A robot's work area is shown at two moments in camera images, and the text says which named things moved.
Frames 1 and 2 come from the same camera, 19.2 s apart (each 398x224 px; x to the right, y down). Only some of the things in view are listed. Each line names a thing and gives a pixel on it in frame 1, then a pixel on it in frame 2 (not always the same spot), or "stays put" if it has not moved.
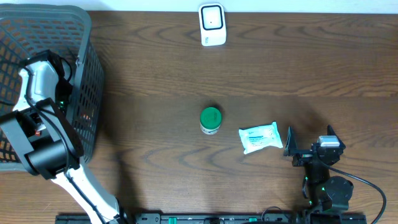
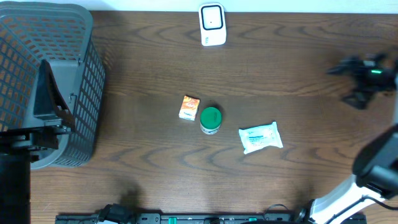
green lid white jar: [210, 120] stays put
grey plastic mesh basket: [28, 30] stays put
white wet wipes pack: [255, 137] stays put
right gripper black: [291, 145] -> [354, 63]
